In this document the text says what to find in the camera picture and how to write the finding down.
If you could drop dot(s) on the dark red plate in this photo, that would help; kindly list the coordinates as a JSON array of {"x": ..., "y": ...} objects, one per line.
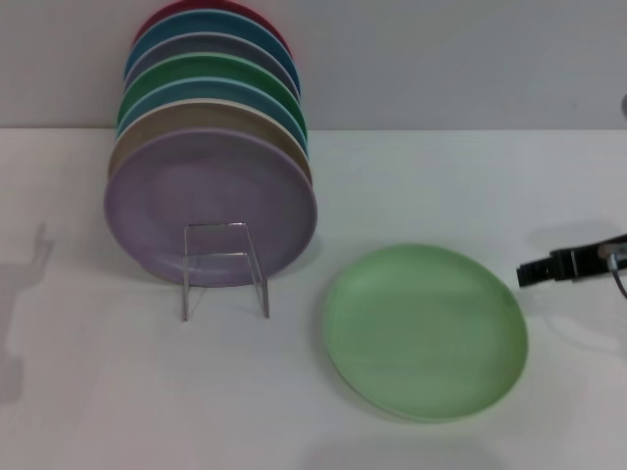
[{"x": 166, "y": 14}]

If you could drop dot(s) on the tan beige plate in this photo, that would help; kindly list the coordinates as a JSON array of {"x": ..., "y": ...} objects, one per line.
[{"x": 196, "y": 117}]

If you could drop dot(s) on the teal blue plate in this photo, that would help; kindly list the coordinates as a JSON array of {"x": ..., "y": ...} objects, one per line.
[{"x": 210, "y": 22}]

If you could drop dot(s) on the dark green plate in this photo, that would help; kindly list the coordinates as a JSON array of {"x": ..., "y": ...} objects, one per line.
[{"x": 210, "y": 66}]

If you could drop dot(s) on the grey purple plate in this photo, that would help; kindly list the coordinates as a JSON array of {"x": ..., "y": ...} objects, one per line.
[{"x": 210, "y": 44}]

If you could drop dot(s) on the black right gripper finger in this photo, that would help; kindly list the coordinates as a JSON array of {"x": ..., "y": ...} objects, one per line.
[{"x": 563, "y": 264}]

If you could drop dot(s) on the light green plate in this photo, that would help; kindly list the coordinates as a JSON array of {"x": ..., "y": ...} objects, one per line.
[{"x": 421, "y": 333}]

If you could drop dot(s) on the lilac plate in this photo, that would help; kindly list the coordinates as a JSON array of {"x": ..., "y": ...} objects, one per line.
[{"x": 210, "y": 186}]

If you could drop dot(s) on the light blue plate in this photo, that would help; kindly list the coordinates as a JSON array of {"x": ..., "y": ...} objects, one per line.
[{"x": 210, "y": 89}]

